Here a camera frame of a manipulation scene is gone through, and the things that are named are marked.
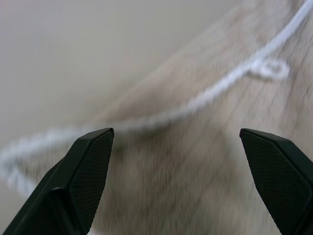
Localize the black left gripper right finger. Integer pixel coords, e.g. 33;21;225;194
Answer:
239;128;313;235

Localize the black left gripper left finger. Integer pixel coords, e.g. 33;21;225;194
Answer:
0;127;115;235

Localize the beige cloth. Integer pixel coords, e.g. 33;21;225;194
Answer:
0;0;313;235

